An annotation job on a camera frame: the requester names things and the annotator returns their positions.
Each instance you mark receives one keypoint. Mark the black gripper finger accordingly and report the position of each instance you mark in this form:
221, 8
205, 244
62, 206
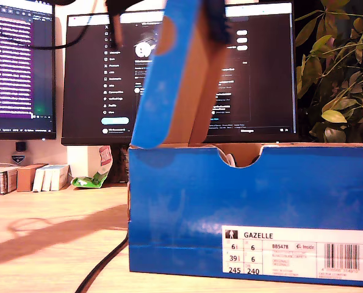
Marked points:
218, 21
116, 21

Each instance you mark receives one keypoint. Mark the blue shoebox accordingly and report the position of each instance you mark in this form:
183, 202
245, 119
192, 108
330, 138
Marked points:
184, 213

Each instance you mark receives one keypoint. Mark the brown cardboard box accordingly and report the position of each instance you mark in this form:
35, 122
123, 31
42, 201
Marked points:
27, 178

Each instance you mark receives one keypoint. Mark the green and white box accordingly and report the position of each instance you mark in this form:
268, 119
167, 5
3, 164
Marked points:
2, 183

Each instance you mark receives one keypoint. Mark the black Huawei monitor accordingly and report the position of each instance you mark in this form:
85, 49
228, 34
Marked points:
89, 91

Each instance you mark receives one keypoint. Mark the monitor with code editor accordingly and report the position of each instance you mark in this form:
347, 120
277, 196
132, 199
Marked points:
16, 76

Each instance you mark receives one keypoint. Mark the green leafy plant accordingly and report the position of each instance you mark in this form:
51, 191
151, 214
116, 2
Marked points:
333, 116

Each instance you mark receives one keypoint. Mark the green Jenkki bag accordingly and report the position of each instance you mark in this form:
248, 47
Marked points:
92, 180

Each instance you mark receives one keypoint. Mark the Cuticura bottle with black cap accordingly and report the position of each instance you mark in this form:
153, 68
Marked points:
19, 158

